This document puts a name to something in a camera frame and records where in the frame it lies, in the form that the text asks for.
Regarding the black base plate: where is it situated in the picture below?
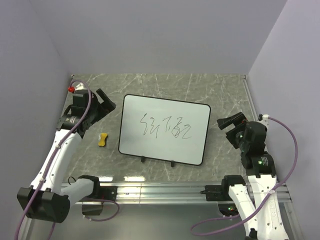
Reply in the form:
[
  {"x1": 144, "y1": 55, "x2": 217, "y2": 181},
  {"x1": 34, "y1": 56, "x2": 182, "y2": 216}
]
[
  {"x1": 97, "y1": 186, "x2": 118, "y2": 202},
  {"x1": 199, "y1": 185, "x2": 231, "y2": 202}
]

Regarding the white whiteboard black frame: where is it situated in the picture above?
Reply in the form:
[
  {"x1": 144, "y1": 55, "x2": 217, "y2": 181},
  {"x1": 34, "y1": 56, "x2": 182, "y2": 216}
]
[{"x1": 118, "y1": 94, "x2": 211, "y2": 166}]

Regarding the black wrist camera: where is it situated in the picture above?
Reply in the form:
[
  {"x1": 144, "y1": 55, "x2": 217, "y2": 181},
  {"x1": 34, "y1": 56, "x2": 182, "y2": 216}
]
[
  {"x1": 72, "y1": 89, "x2": 89, "y2": 108},
  {"x1": 243, "y1": 121, "x2": 267, "y2": 155}
]

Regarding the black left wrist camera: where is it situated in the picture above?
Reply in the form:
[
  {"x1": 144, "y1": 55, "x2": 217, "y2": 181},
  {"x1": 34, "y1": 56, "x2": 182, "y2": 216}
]
[{"x1": 72, "y1": 89, "x2": 89, "y2": 108}]

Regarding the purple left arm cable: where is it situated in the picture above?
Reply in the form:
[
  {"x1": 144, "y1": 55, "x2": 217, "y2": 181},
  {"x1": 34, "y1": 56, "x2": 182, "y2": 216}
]
[{"x1": 13, "y1": 79, "x2": 121, "y2": 240}]

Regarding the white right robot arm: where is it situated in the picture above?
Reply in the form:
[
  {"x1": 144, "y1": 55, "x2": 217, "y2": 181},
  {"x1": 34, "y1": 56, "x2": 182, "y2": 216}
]
[{"x1": 217, "y1": 112, "x2": 289, "y2": 240}]

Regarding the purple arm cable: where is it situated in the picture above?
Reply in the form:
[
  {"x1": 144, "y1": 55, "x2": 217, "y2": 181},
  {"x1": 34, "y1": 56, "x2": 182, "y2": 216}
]
[
  {"x1": 13, "y1": 79, "x2": 121, "y2": 240},
  {"x1": 190, "y1": 115, "x2": 300, "y2": 237}
]

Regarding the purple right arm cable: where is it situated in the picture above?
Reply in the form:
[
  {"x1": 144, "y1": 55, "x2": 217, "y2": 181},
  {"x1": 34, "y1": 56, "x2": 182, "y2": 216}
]
[{"x1": 190, "y1": 115, "x2": 300, "y2": 237}]

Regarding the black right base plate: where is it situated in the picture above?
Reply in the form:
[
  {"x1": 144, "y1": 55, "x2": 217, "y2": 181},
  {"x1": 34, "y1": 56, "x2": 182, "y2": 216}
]
[{"x1": 199, "y1": 185, "x2": 231, "y2": 202}]

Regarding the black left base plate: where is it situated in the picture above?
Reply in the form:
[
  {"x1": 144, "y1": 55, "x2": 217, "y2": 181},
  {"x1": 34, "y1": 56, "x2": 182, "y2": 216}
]
[{"x1": 97, "y1": 186, "x2": 118, "y2": 202}]

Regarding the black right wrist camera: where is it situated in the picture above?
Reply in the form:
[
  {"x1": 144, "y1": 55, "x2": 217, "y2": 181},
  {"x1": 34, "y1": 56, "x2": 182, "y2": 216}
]
[{"x1": 243, "y1": 121, "x2": 267, "y2": 155}]

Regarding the yellow whiteboard eraser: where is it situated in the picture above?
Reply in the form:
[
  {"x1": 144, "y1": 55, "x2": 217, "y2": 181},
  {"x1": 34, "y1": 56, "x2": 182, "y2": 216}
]
[{"x1": 98, "y1": 132, "x2": 109, "y2": 147}]

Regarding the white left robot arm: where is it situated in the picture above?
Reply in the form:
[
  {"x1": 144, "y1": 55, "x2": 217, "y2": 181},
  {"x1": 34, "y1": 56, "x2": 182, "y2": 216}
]
[{"x1": 17, "y1": 84, "x2": 116, "y2": 223}]

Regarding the aluminium rail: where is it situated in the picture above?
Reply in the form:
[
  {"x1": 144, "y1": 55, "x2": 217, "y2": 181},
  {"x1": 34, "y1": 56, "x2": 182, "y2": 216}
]
[
  {"x1": 59, "y1": 182, "x2": 293, "y2": 205},
  {"x1": 240, "y1": 74, "x2": 259, "y2": 121}
]

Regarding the aluminium right side rail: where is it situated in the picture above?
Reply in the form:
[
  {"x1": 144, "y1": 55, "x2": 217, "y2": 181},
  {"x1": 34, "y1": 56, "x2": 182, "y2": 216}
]
[{"x1": 240, "y1": 74, "x2": 259, "y2": 121}]

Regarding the aluminium front rail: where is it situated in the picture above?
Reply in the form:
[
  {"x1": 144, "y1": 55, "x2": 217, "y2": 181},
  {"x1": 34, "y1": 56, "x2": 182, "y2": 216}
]
[{"x1": 59, "y1": 182, "x2": 293, "y2": 205}]

